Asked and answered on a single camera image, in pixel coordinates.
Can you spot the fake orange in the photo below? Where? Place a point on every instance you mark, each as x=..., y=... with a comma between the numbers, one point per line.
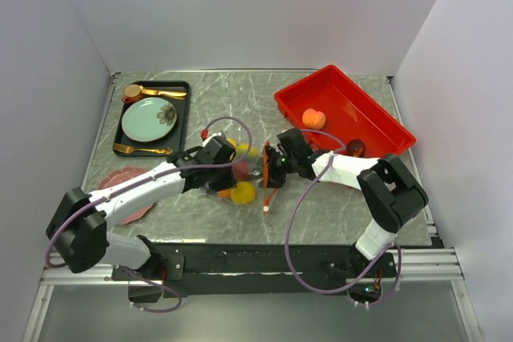
x=243, y=193

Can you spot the small brown cup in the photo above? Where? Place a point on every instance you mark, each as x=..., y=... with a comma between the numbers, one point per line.
x=132, y=93

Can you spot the gold spoon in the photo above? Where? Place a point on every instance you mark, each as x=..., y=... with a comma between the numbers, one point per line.
x=171, y=94

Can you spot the dark red fake apple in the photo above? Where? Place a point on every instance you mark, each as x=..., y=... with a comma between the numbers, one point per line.
x=356, y=148

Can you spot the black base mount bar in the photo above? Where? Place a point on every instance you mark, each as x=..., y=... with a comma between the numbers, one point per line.
x=191, y=269

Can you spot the teal flower plate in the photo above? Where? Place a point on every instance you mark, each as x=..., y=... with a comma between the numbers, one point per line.
x=149, y=119

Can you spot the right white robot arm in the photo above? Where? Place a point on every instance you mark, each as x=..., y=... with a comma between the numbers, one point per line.
x=391, y=192

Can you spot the yellow fake banana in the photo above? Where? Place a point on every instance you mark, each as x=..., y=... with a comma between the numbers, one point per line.
x=231, y=142

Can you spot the pink dotted plate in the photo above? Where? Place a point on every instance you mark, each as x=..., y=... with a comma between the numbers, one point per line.
x=120, y=176

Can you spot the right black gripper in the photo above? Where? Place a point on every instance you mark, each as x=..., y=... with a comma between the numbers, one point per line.
x=275, y=180

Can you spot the fake peach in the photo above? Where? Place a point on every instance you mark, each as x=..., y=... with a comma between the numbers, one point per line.
x=313, y=119

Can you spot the red fake strawberry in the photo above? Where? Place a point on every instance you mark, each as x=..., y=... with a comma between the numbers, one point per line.
x=242, y=171

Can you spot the red plastic bin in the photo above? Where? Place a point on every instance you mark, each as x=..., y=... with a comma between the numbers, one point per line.
x=350, y=112

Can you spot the gold fork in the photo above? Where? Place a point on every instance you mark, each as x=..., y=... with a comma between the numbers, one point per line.
x=129, y=149

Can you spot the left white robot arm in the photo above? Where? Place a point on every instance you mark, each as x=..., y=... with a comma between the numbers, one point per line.
x=81, y=230

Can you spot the clear zip top bag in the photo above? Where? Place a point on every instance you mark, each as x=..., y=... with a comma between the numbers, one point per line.
x=257, y=175

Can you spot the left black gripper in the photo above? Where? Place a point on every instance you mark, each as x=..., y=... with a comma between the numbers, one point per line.
x=229, y=182

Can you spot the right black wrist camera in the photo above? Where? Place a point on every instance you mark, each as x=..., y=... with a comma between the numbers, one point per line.
x=293, y=143

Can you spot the black serving tray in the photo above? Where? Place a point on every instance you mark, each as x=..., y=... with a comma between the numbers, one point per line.
x=176, y=138

